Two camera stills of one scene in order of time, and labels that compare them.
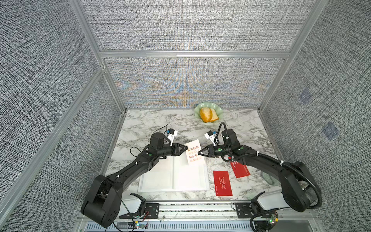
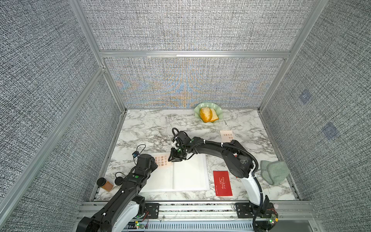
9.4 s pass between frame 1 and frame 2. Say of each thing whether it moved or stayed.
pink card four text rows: moved
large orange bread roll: stayed
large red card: stayed
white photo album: stayed
